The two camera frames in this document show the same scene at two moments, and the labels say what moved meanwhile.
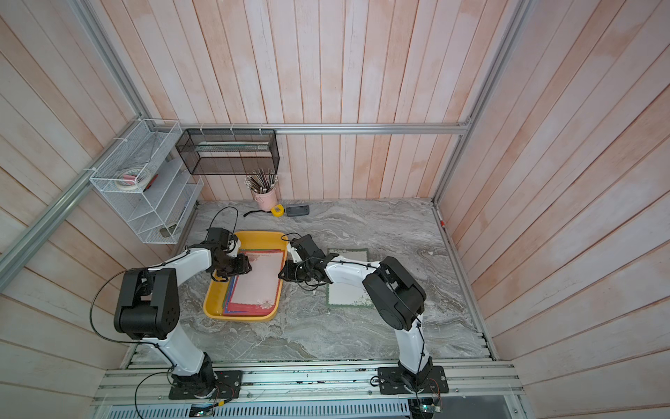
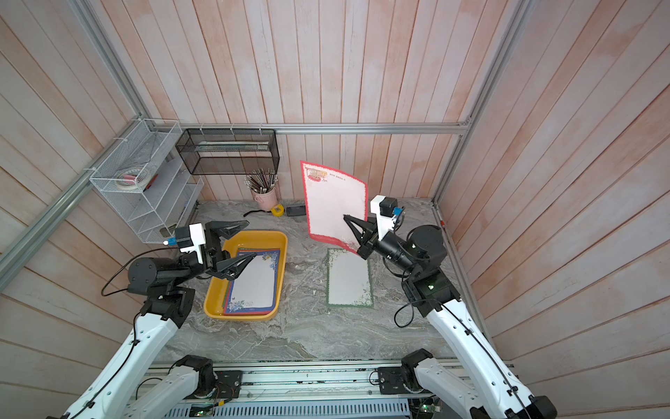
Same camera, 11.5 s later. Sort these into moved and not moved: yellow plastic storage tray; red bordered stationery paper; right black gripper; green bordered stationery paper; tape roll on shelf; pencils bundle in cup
Moved: red bordered stationery paper; right black gripper
Not moved: green bordered stationery paper; tape roll on shelf; yellow plastic storage tray; pencils bundle in cup
